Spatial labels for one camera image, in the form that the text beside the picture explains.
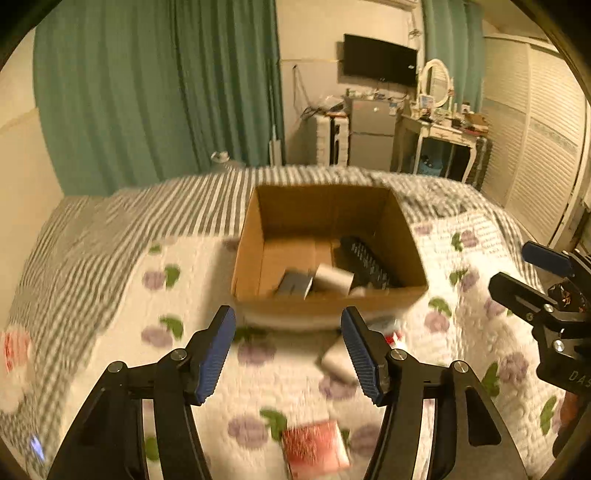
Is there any white louvered wardrobe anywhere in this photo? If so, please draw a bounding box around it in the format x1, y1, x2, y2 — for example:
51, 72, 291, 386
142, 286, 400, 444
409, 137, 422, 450
479, 34, 591, 247

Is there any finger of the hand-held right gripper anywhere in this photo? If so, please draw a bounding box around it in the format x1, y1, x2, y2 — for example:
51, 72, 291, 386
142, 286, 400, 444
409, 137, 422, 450
522, 241, 574, 276
488, 272, 562, 324

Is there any white cylindrical container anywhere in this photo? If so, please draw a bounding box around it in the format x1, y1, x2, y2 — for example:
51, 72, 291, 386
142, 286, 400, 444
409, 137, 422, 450
313, 263, 354, 294

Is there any floral quilt bed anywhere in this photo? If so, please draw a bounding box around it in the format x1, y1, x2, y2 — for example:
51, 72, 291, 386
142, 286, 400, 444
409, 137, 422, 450
0, 164, 532, 444

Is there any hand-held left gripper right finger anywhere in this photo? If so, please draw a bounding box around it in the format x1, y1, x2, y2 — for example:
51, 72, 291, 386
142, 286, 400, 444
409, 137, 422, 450
341, 305, 530, 480

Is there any wide green curtain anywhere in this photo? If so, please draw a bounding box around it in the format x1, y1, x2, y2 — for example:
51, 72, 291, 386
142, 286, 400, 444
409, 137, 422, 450
32, 0, 286, 198

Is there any brown cardboard box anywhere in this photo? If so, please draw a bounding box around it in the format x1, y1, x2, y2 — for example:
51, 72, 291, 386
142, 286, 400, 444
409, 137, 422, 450
230, 184, 429, 331

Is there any grey small refrigerator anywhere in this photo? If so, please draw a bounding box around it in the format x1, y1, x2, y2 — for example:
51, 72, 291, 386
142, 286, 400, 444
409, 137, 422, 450
349, 96, 398, 169

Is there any white oval vanity mirror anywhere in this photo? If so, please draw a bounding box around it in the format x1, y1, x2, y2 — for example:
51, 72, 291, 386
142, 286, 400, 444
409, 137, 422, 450
417, 58, 456, 112

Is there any white floral quilt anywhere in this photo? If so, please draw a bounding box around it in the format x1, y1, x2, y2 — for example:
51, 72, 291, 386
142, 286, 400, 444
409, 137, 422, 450
0, 210, 573, 480

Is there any white small bottle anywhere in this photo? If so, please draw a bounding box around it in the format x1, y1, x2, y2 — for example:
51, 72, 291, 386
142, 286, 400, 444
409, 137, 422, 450
320, 338, 362, 382

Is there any narrow green curtain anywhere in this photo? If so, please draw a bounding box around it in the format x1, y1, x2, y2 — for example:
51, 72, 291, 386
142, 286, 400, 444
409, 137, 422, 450
422, 0, 486, 116

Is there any grey small box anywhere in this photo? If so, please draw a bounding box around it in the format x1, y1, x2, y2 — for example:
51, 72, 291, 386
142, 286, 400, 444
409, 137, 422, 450
276, 271, 315, 299

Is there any white vanity table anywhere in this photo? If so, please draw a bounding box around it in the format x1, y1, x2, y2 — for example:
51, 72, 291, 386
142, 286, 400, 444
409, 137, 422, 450
392, 111, 491, 186

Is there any black wall television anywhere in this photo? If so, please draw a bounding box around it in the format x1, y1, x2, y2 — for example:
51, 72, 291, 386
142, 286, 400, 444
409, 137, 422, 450
342, 32, 419, 88

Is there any black remote control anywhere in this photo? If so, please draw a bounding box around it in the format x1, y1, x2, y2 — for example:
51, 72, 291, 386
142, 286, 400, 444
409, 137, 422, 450
338, 236, 403, 292

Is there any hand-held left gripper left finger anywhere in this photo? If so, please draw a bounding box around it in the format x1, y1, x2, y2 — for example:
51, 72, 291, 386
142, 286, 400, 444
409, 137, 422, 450
46, 305, 237, 480

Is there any red shiny packet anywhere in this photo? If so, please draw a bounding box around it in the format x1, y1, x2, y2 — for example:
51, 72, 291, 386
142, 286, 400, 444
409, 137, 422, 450
281, 419, 352, 472

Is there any small red white packet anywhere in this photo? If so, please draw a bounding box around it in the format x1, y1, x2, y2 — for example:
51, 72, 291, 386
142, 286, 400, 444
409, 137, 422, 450
368, 318, 408, 348

